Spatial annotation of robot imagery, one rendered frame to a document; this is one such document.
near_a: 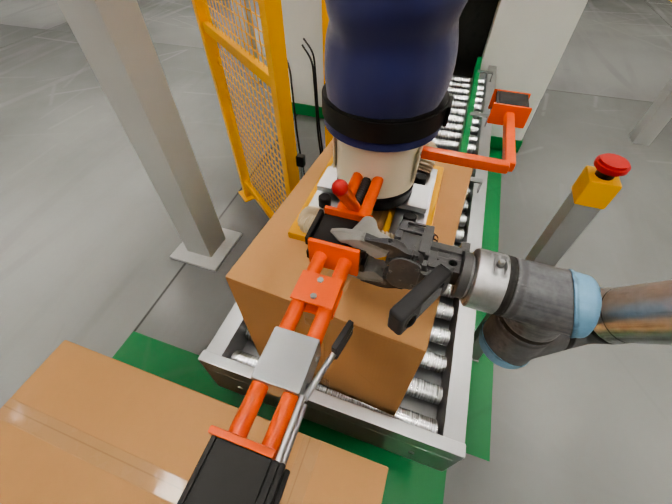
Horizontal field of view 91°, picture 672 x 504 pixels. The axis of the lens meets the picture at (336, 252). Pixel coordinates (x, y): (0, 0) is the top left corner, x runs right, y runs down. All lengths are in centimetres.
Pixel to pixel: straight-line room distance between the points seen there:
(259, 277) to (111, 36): 100
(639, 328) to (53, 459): 121
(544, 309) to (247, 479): 41
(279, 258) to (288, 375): 33
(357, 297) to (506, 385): 119
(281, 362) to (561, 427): 147
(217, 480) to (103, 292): 182
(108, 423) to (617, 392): 188
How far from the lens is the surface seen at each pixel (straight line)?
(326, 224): 54
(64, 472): 114
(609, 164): 97
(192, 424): 102
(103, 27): 144
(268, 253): 70
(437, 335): 108
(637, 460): 188
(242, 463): 39
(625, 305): 63
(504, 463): 162
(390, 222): 74
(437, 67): 57
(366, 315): 61
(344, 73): 57
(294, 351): 42
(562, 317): 54
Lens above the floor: 148
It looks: 50 degrees down
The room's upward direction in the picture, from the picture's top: straight up
